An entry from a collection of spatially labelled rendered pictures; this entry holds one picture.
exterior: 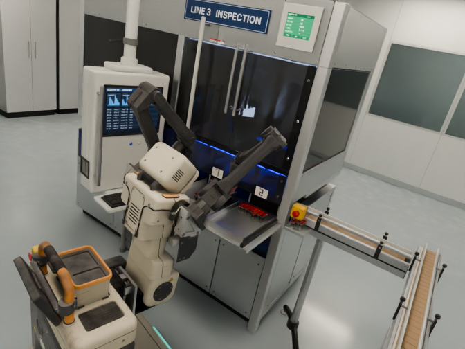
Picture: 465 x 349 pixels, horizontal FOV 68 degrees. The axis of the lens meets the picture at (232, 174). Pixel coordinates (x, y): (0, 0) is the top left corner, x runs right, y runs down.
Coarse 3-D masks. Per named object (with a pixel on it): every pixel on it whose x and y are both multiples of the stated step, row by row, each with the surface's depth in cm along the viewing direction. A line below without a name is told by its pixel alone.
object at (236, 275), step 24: (96, 216) 316; (120, 216) 295; (216, 240) 239; (288, 240) 227; (312, 240) 289; (192, 264) 258; (216, 264) 244; (240, 264) 232; (288, 264) 250; (216, 288) 249; (240, 288) 236; (240, 312) 241; (264, 312) 243
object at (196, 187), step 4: (200, 180) 236; (204, 180) 240; (192, 184) 230; (196, 184) 233; (200, 184) 237; (204, 184) 239; (188, 188) 227; (192, 188) 229; (196, 188) 230; (200, 188) 231; (220, 188) 237; (188, 192) 223; (192, 192) 224; (196, 192) 225; (236, 192) 229; (188, 196) 218; (192, 196) 219; (232, 196) 227; (192, 200) 208
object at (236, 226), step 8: (224, 208) 205; (232, 208) 213; (208, 216) 193; (216, 216) 200; (224, 216) 202; (232, 216) 204; (240, 216) 206; (208, 224) 190; (216, 224) 187; (224, 224) 194; (232, 224) 195; (240, 224) 197; (248, 224) 199; (256, 224) 200; (264, 224) 196; (224, 232) 184; (232, 232) 188; (240, 232) 189; (248, 232) 191; (256, 232) 190; (240, 240) 179
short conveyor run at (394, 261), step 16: (320, 224) 204; (336, 224) 201; (336, 240) 201; (352, 240) 195; (368, 240) 193; (384, 240) 194; (368, 256) 192; (384, 256) 187; (400, 256) 188; (400, 272) 184
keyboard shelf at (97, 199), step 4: (116, 188) 227; (120, 188) 228; (104, 192) 220; (108, 192) 220; (112, 192) 221; (116, 192) 221; (96, 196) 212; (100, 196) 212; (96, 200) 209; (100, 200) 208; (100, 204) 206; (104, 204) 204; (104, 208) 203; (108, 208) 201; (112, 208) 202; (116, 208) 203; (120, 208) 205; (124, 208) 207; (108, 212) 200; (112, 212) 201
